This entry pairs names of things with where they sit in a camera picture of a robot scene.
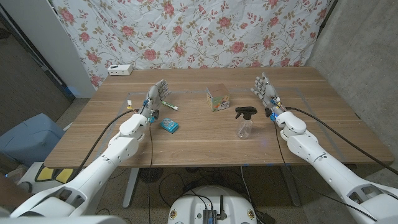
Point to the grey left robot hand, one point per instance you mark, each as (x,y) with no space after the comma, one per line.
(155,96)

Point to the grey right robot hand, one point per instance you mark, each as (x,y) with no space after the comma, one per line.
(268,91)

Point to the black trigger pump top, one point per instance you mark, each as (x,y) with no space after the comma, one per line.
(247,111)

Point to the clear plastic spray bottle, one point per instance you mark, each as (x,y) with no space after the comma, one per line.
(244,129)

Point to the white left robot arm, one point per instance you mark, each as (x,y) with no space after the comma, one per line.
(102,168)

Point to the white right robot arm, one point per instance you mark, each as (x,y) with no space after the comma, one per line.
(329,168)

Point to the colourful coin box package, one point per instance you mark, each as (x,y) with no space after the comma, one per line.
(217,98)

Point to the green and white marker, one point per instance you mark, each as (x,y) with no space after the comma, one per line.
(169,105)

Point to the white power strip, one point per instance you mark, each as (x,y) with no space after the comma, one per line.
(119,70)

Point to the floral backdrop cloth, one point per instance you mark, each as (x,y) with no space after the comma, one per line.
(192,34)

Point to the white table leg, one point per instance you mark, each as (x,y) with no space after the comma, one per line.
(130,189)

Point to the grey table leg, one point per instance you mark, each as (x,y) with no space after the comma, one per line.
(290,186)

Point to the black backdrop pole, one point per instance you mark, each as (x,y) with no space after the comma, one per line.
(328,14)

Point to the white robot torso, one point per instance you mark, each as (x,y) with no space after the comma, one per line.
(192,205)

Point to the black power adapter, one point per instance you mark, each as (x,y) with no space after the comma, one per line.
(264,217)

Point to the white yellow floor device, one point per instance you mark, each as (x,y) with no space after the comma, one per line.
(46,175)

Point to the white wall panel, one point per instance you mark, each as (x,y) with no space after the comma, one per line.
(46,37)

